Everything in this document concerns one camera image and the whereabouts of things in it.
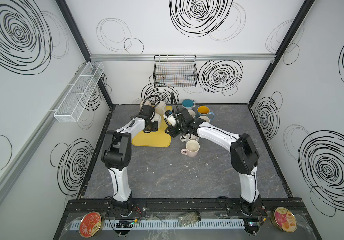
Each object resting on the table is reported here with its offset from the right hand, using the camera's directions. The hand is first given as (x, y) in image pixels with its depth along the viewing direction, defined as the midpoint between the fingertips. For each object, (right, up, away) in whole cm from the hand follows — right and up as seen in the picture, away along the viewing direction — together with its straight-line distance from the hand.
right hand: (165, 129), depth 88 cm
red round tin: (-32, -41, -22) cm, 57 cm away
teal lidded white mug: (+17, +18, +26) cm, 35 cm away
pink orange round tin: (+56, -40, -20) cm, 72 cm away
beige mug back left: (-10, +15, -7) cm, 20 cm away
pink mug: (+17, -12, +3) cm, 21 cm away
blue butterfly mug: (+27, +12, +18) cm, 34 cm away
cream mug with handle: (-6, +7, +10) cm, 14 cm away
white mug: (-5, +13, +20) cm, 24 cm away
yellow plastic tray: (-7, -7, +8) cm, 13 cm away
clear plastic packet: (+12, -40, -20) cm, 46 cm away
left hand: (-7, +1, +12) cm, 14 cm away
